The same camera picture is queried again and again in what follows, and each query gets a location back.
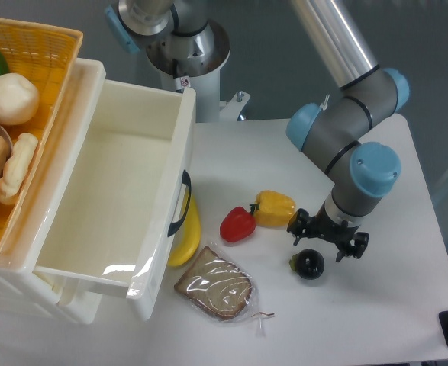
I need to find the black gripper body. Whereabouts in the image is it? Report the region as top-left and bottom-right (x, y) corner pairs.
(307, 197), (360, 248)

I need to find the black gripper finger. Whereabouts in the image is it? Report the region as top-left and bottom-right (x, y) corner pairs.
(336, 232), (369, 262)
(286, 208), (311, 246)

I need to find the dark purple mangosteen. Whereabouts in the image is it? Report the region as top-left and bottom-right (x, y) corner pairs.
(288, 249), (325, 281)

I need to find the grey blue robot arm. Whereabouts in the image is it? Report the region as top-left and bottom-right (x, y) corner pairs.
(105, 1), (410, 258)

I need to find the yellow bell pepper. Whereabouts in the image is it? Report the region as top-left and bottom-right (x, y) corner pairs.
(250, 190), (295, 228)

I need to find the red bell pepper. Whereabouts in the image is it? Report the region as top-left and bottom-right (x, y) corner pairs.
(220, 207), (256, 243)

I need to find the bagged bread slice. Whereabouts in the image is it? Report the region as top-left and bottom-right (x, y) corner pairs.
(173, 243), (275, 337)

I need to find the yellow banana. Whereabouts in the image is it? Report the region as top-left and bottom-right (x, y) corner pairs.
(167, 193), (201, 268)

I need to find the white plastic drawer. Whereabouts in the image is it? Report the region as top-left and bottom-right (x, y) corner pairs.
(37, 81), (196, 321)

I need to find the beige twisted bread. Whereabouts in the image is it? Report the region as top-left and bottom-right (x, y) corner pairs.
(0, 133), (38, 205)

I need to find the white drawer cabinet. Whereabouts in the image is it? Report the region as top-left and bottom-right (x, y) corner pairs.
(0, 58), (106, 324)

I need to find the orange woven basket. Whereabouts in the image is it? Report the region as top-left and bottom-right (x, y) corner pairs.
(0, 18), (83, 253)

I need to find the white round bun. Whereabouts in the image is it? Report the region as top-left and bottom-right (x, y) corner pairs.
(0, 73), (40, 126)

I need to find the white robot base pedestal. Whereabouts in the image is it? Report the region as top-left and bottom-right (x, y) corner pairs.
(146, 20), (250, 123)

